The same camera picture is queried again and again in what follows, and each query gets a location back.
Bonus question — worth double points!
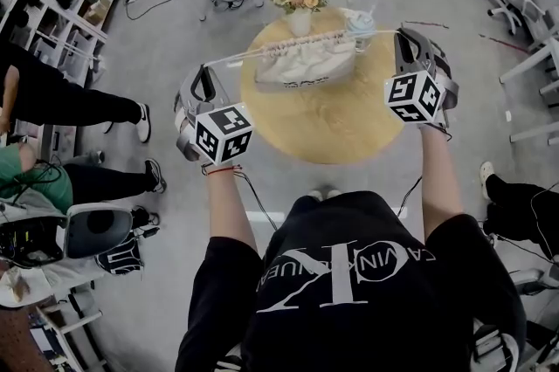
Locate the person's right forearm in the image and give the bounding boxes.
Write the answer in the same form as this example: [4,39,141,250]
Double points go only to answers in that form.
[418,123,465,244]

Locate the person's black trousers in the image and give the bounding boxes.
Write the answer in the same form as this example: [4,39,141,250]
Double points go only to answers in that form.
[279,189,394,241]

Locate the white desk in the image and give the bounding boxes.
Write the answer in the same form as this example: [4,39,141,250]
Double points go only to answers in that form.
[499,36,559,145]

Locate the person's grey shoe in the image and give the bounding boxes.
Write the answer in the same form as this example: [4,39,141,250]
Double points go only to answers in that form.
[307,185,342,202]

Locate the cardboard box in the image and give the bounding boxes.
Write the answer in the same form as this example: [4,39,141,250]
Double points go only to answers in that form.
[82,0,113,27]

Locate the cream cloth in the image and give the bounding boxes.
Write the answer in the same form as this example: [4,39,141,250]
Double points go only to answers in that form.
[204,27,402,94]

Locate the person's left forearm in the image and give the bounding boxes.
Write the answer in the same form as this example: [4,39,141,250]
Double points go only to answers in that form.
[204,162,259,250]

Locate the white-framed electronics box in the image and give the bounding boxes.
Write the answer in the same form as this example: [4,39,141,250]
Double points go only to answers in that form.
[0,215,69,270]

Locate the glass jar with blue contents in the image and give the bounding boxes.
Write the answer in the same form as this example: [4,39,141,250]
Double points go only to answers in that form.
[345,10,377,52]

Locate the person's black printed shirt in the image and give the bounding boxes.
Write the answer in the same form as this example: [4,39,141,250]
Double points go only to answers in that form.
[174,212,528,372]

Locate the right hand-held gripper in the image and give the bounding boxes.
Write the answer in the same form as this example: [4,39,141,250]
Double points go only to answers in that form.
[383,27,460,131]

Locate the red string bracelet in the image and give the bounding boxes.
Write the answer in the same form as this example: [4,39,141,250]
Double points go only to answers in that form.
[202,163,244,177]

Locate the white shelf rack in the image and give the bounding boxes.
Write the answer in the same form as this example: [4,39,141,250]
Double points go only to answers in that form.
[0,0,135,94]

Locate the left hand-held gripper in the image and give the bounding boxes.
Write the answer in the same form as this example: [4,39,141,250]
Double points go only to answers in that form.
[173,63,255,167]

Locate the black striped cable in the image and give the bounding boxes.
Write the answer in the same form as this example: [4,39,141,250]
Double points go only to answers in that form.
[395,176,424,217]
[237,169,280,232]

